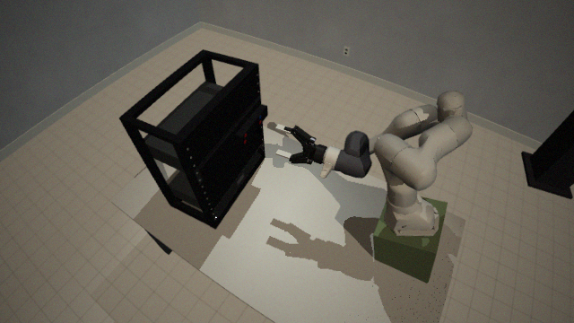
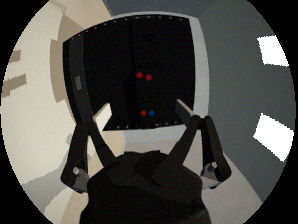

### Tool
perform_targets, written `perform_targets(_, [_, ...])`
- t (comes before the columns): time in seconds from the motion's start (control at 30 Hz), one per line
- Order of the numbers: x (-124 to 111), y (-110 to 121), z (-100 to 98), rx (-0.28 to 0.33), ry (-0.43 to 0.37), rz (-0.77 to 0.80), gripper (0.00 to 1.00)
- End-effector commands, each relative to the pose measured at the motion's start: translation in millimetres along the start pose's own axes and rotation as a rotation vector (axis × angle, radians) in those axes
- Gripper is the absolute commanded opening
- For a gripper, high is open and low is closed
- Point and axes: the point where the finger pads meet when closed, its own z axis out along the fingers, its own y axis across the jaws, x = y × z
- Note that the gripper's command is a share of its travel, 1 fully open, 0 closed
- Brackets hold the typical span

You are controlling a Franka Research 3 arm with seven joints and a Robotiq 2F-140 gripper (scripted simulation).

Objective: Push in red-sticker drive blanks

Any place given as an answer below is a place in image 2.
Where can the black server rack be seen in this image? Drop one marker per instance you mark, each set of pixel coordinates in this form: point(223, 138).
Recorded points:
point(99, 68)

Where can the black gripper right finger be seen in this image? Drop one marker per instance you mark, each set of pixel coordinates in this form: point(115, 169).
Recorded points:
point(215, 167)

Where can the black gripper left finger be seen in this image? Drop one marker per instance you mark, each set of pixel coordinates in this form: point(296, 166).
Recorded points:
point(75, 173)

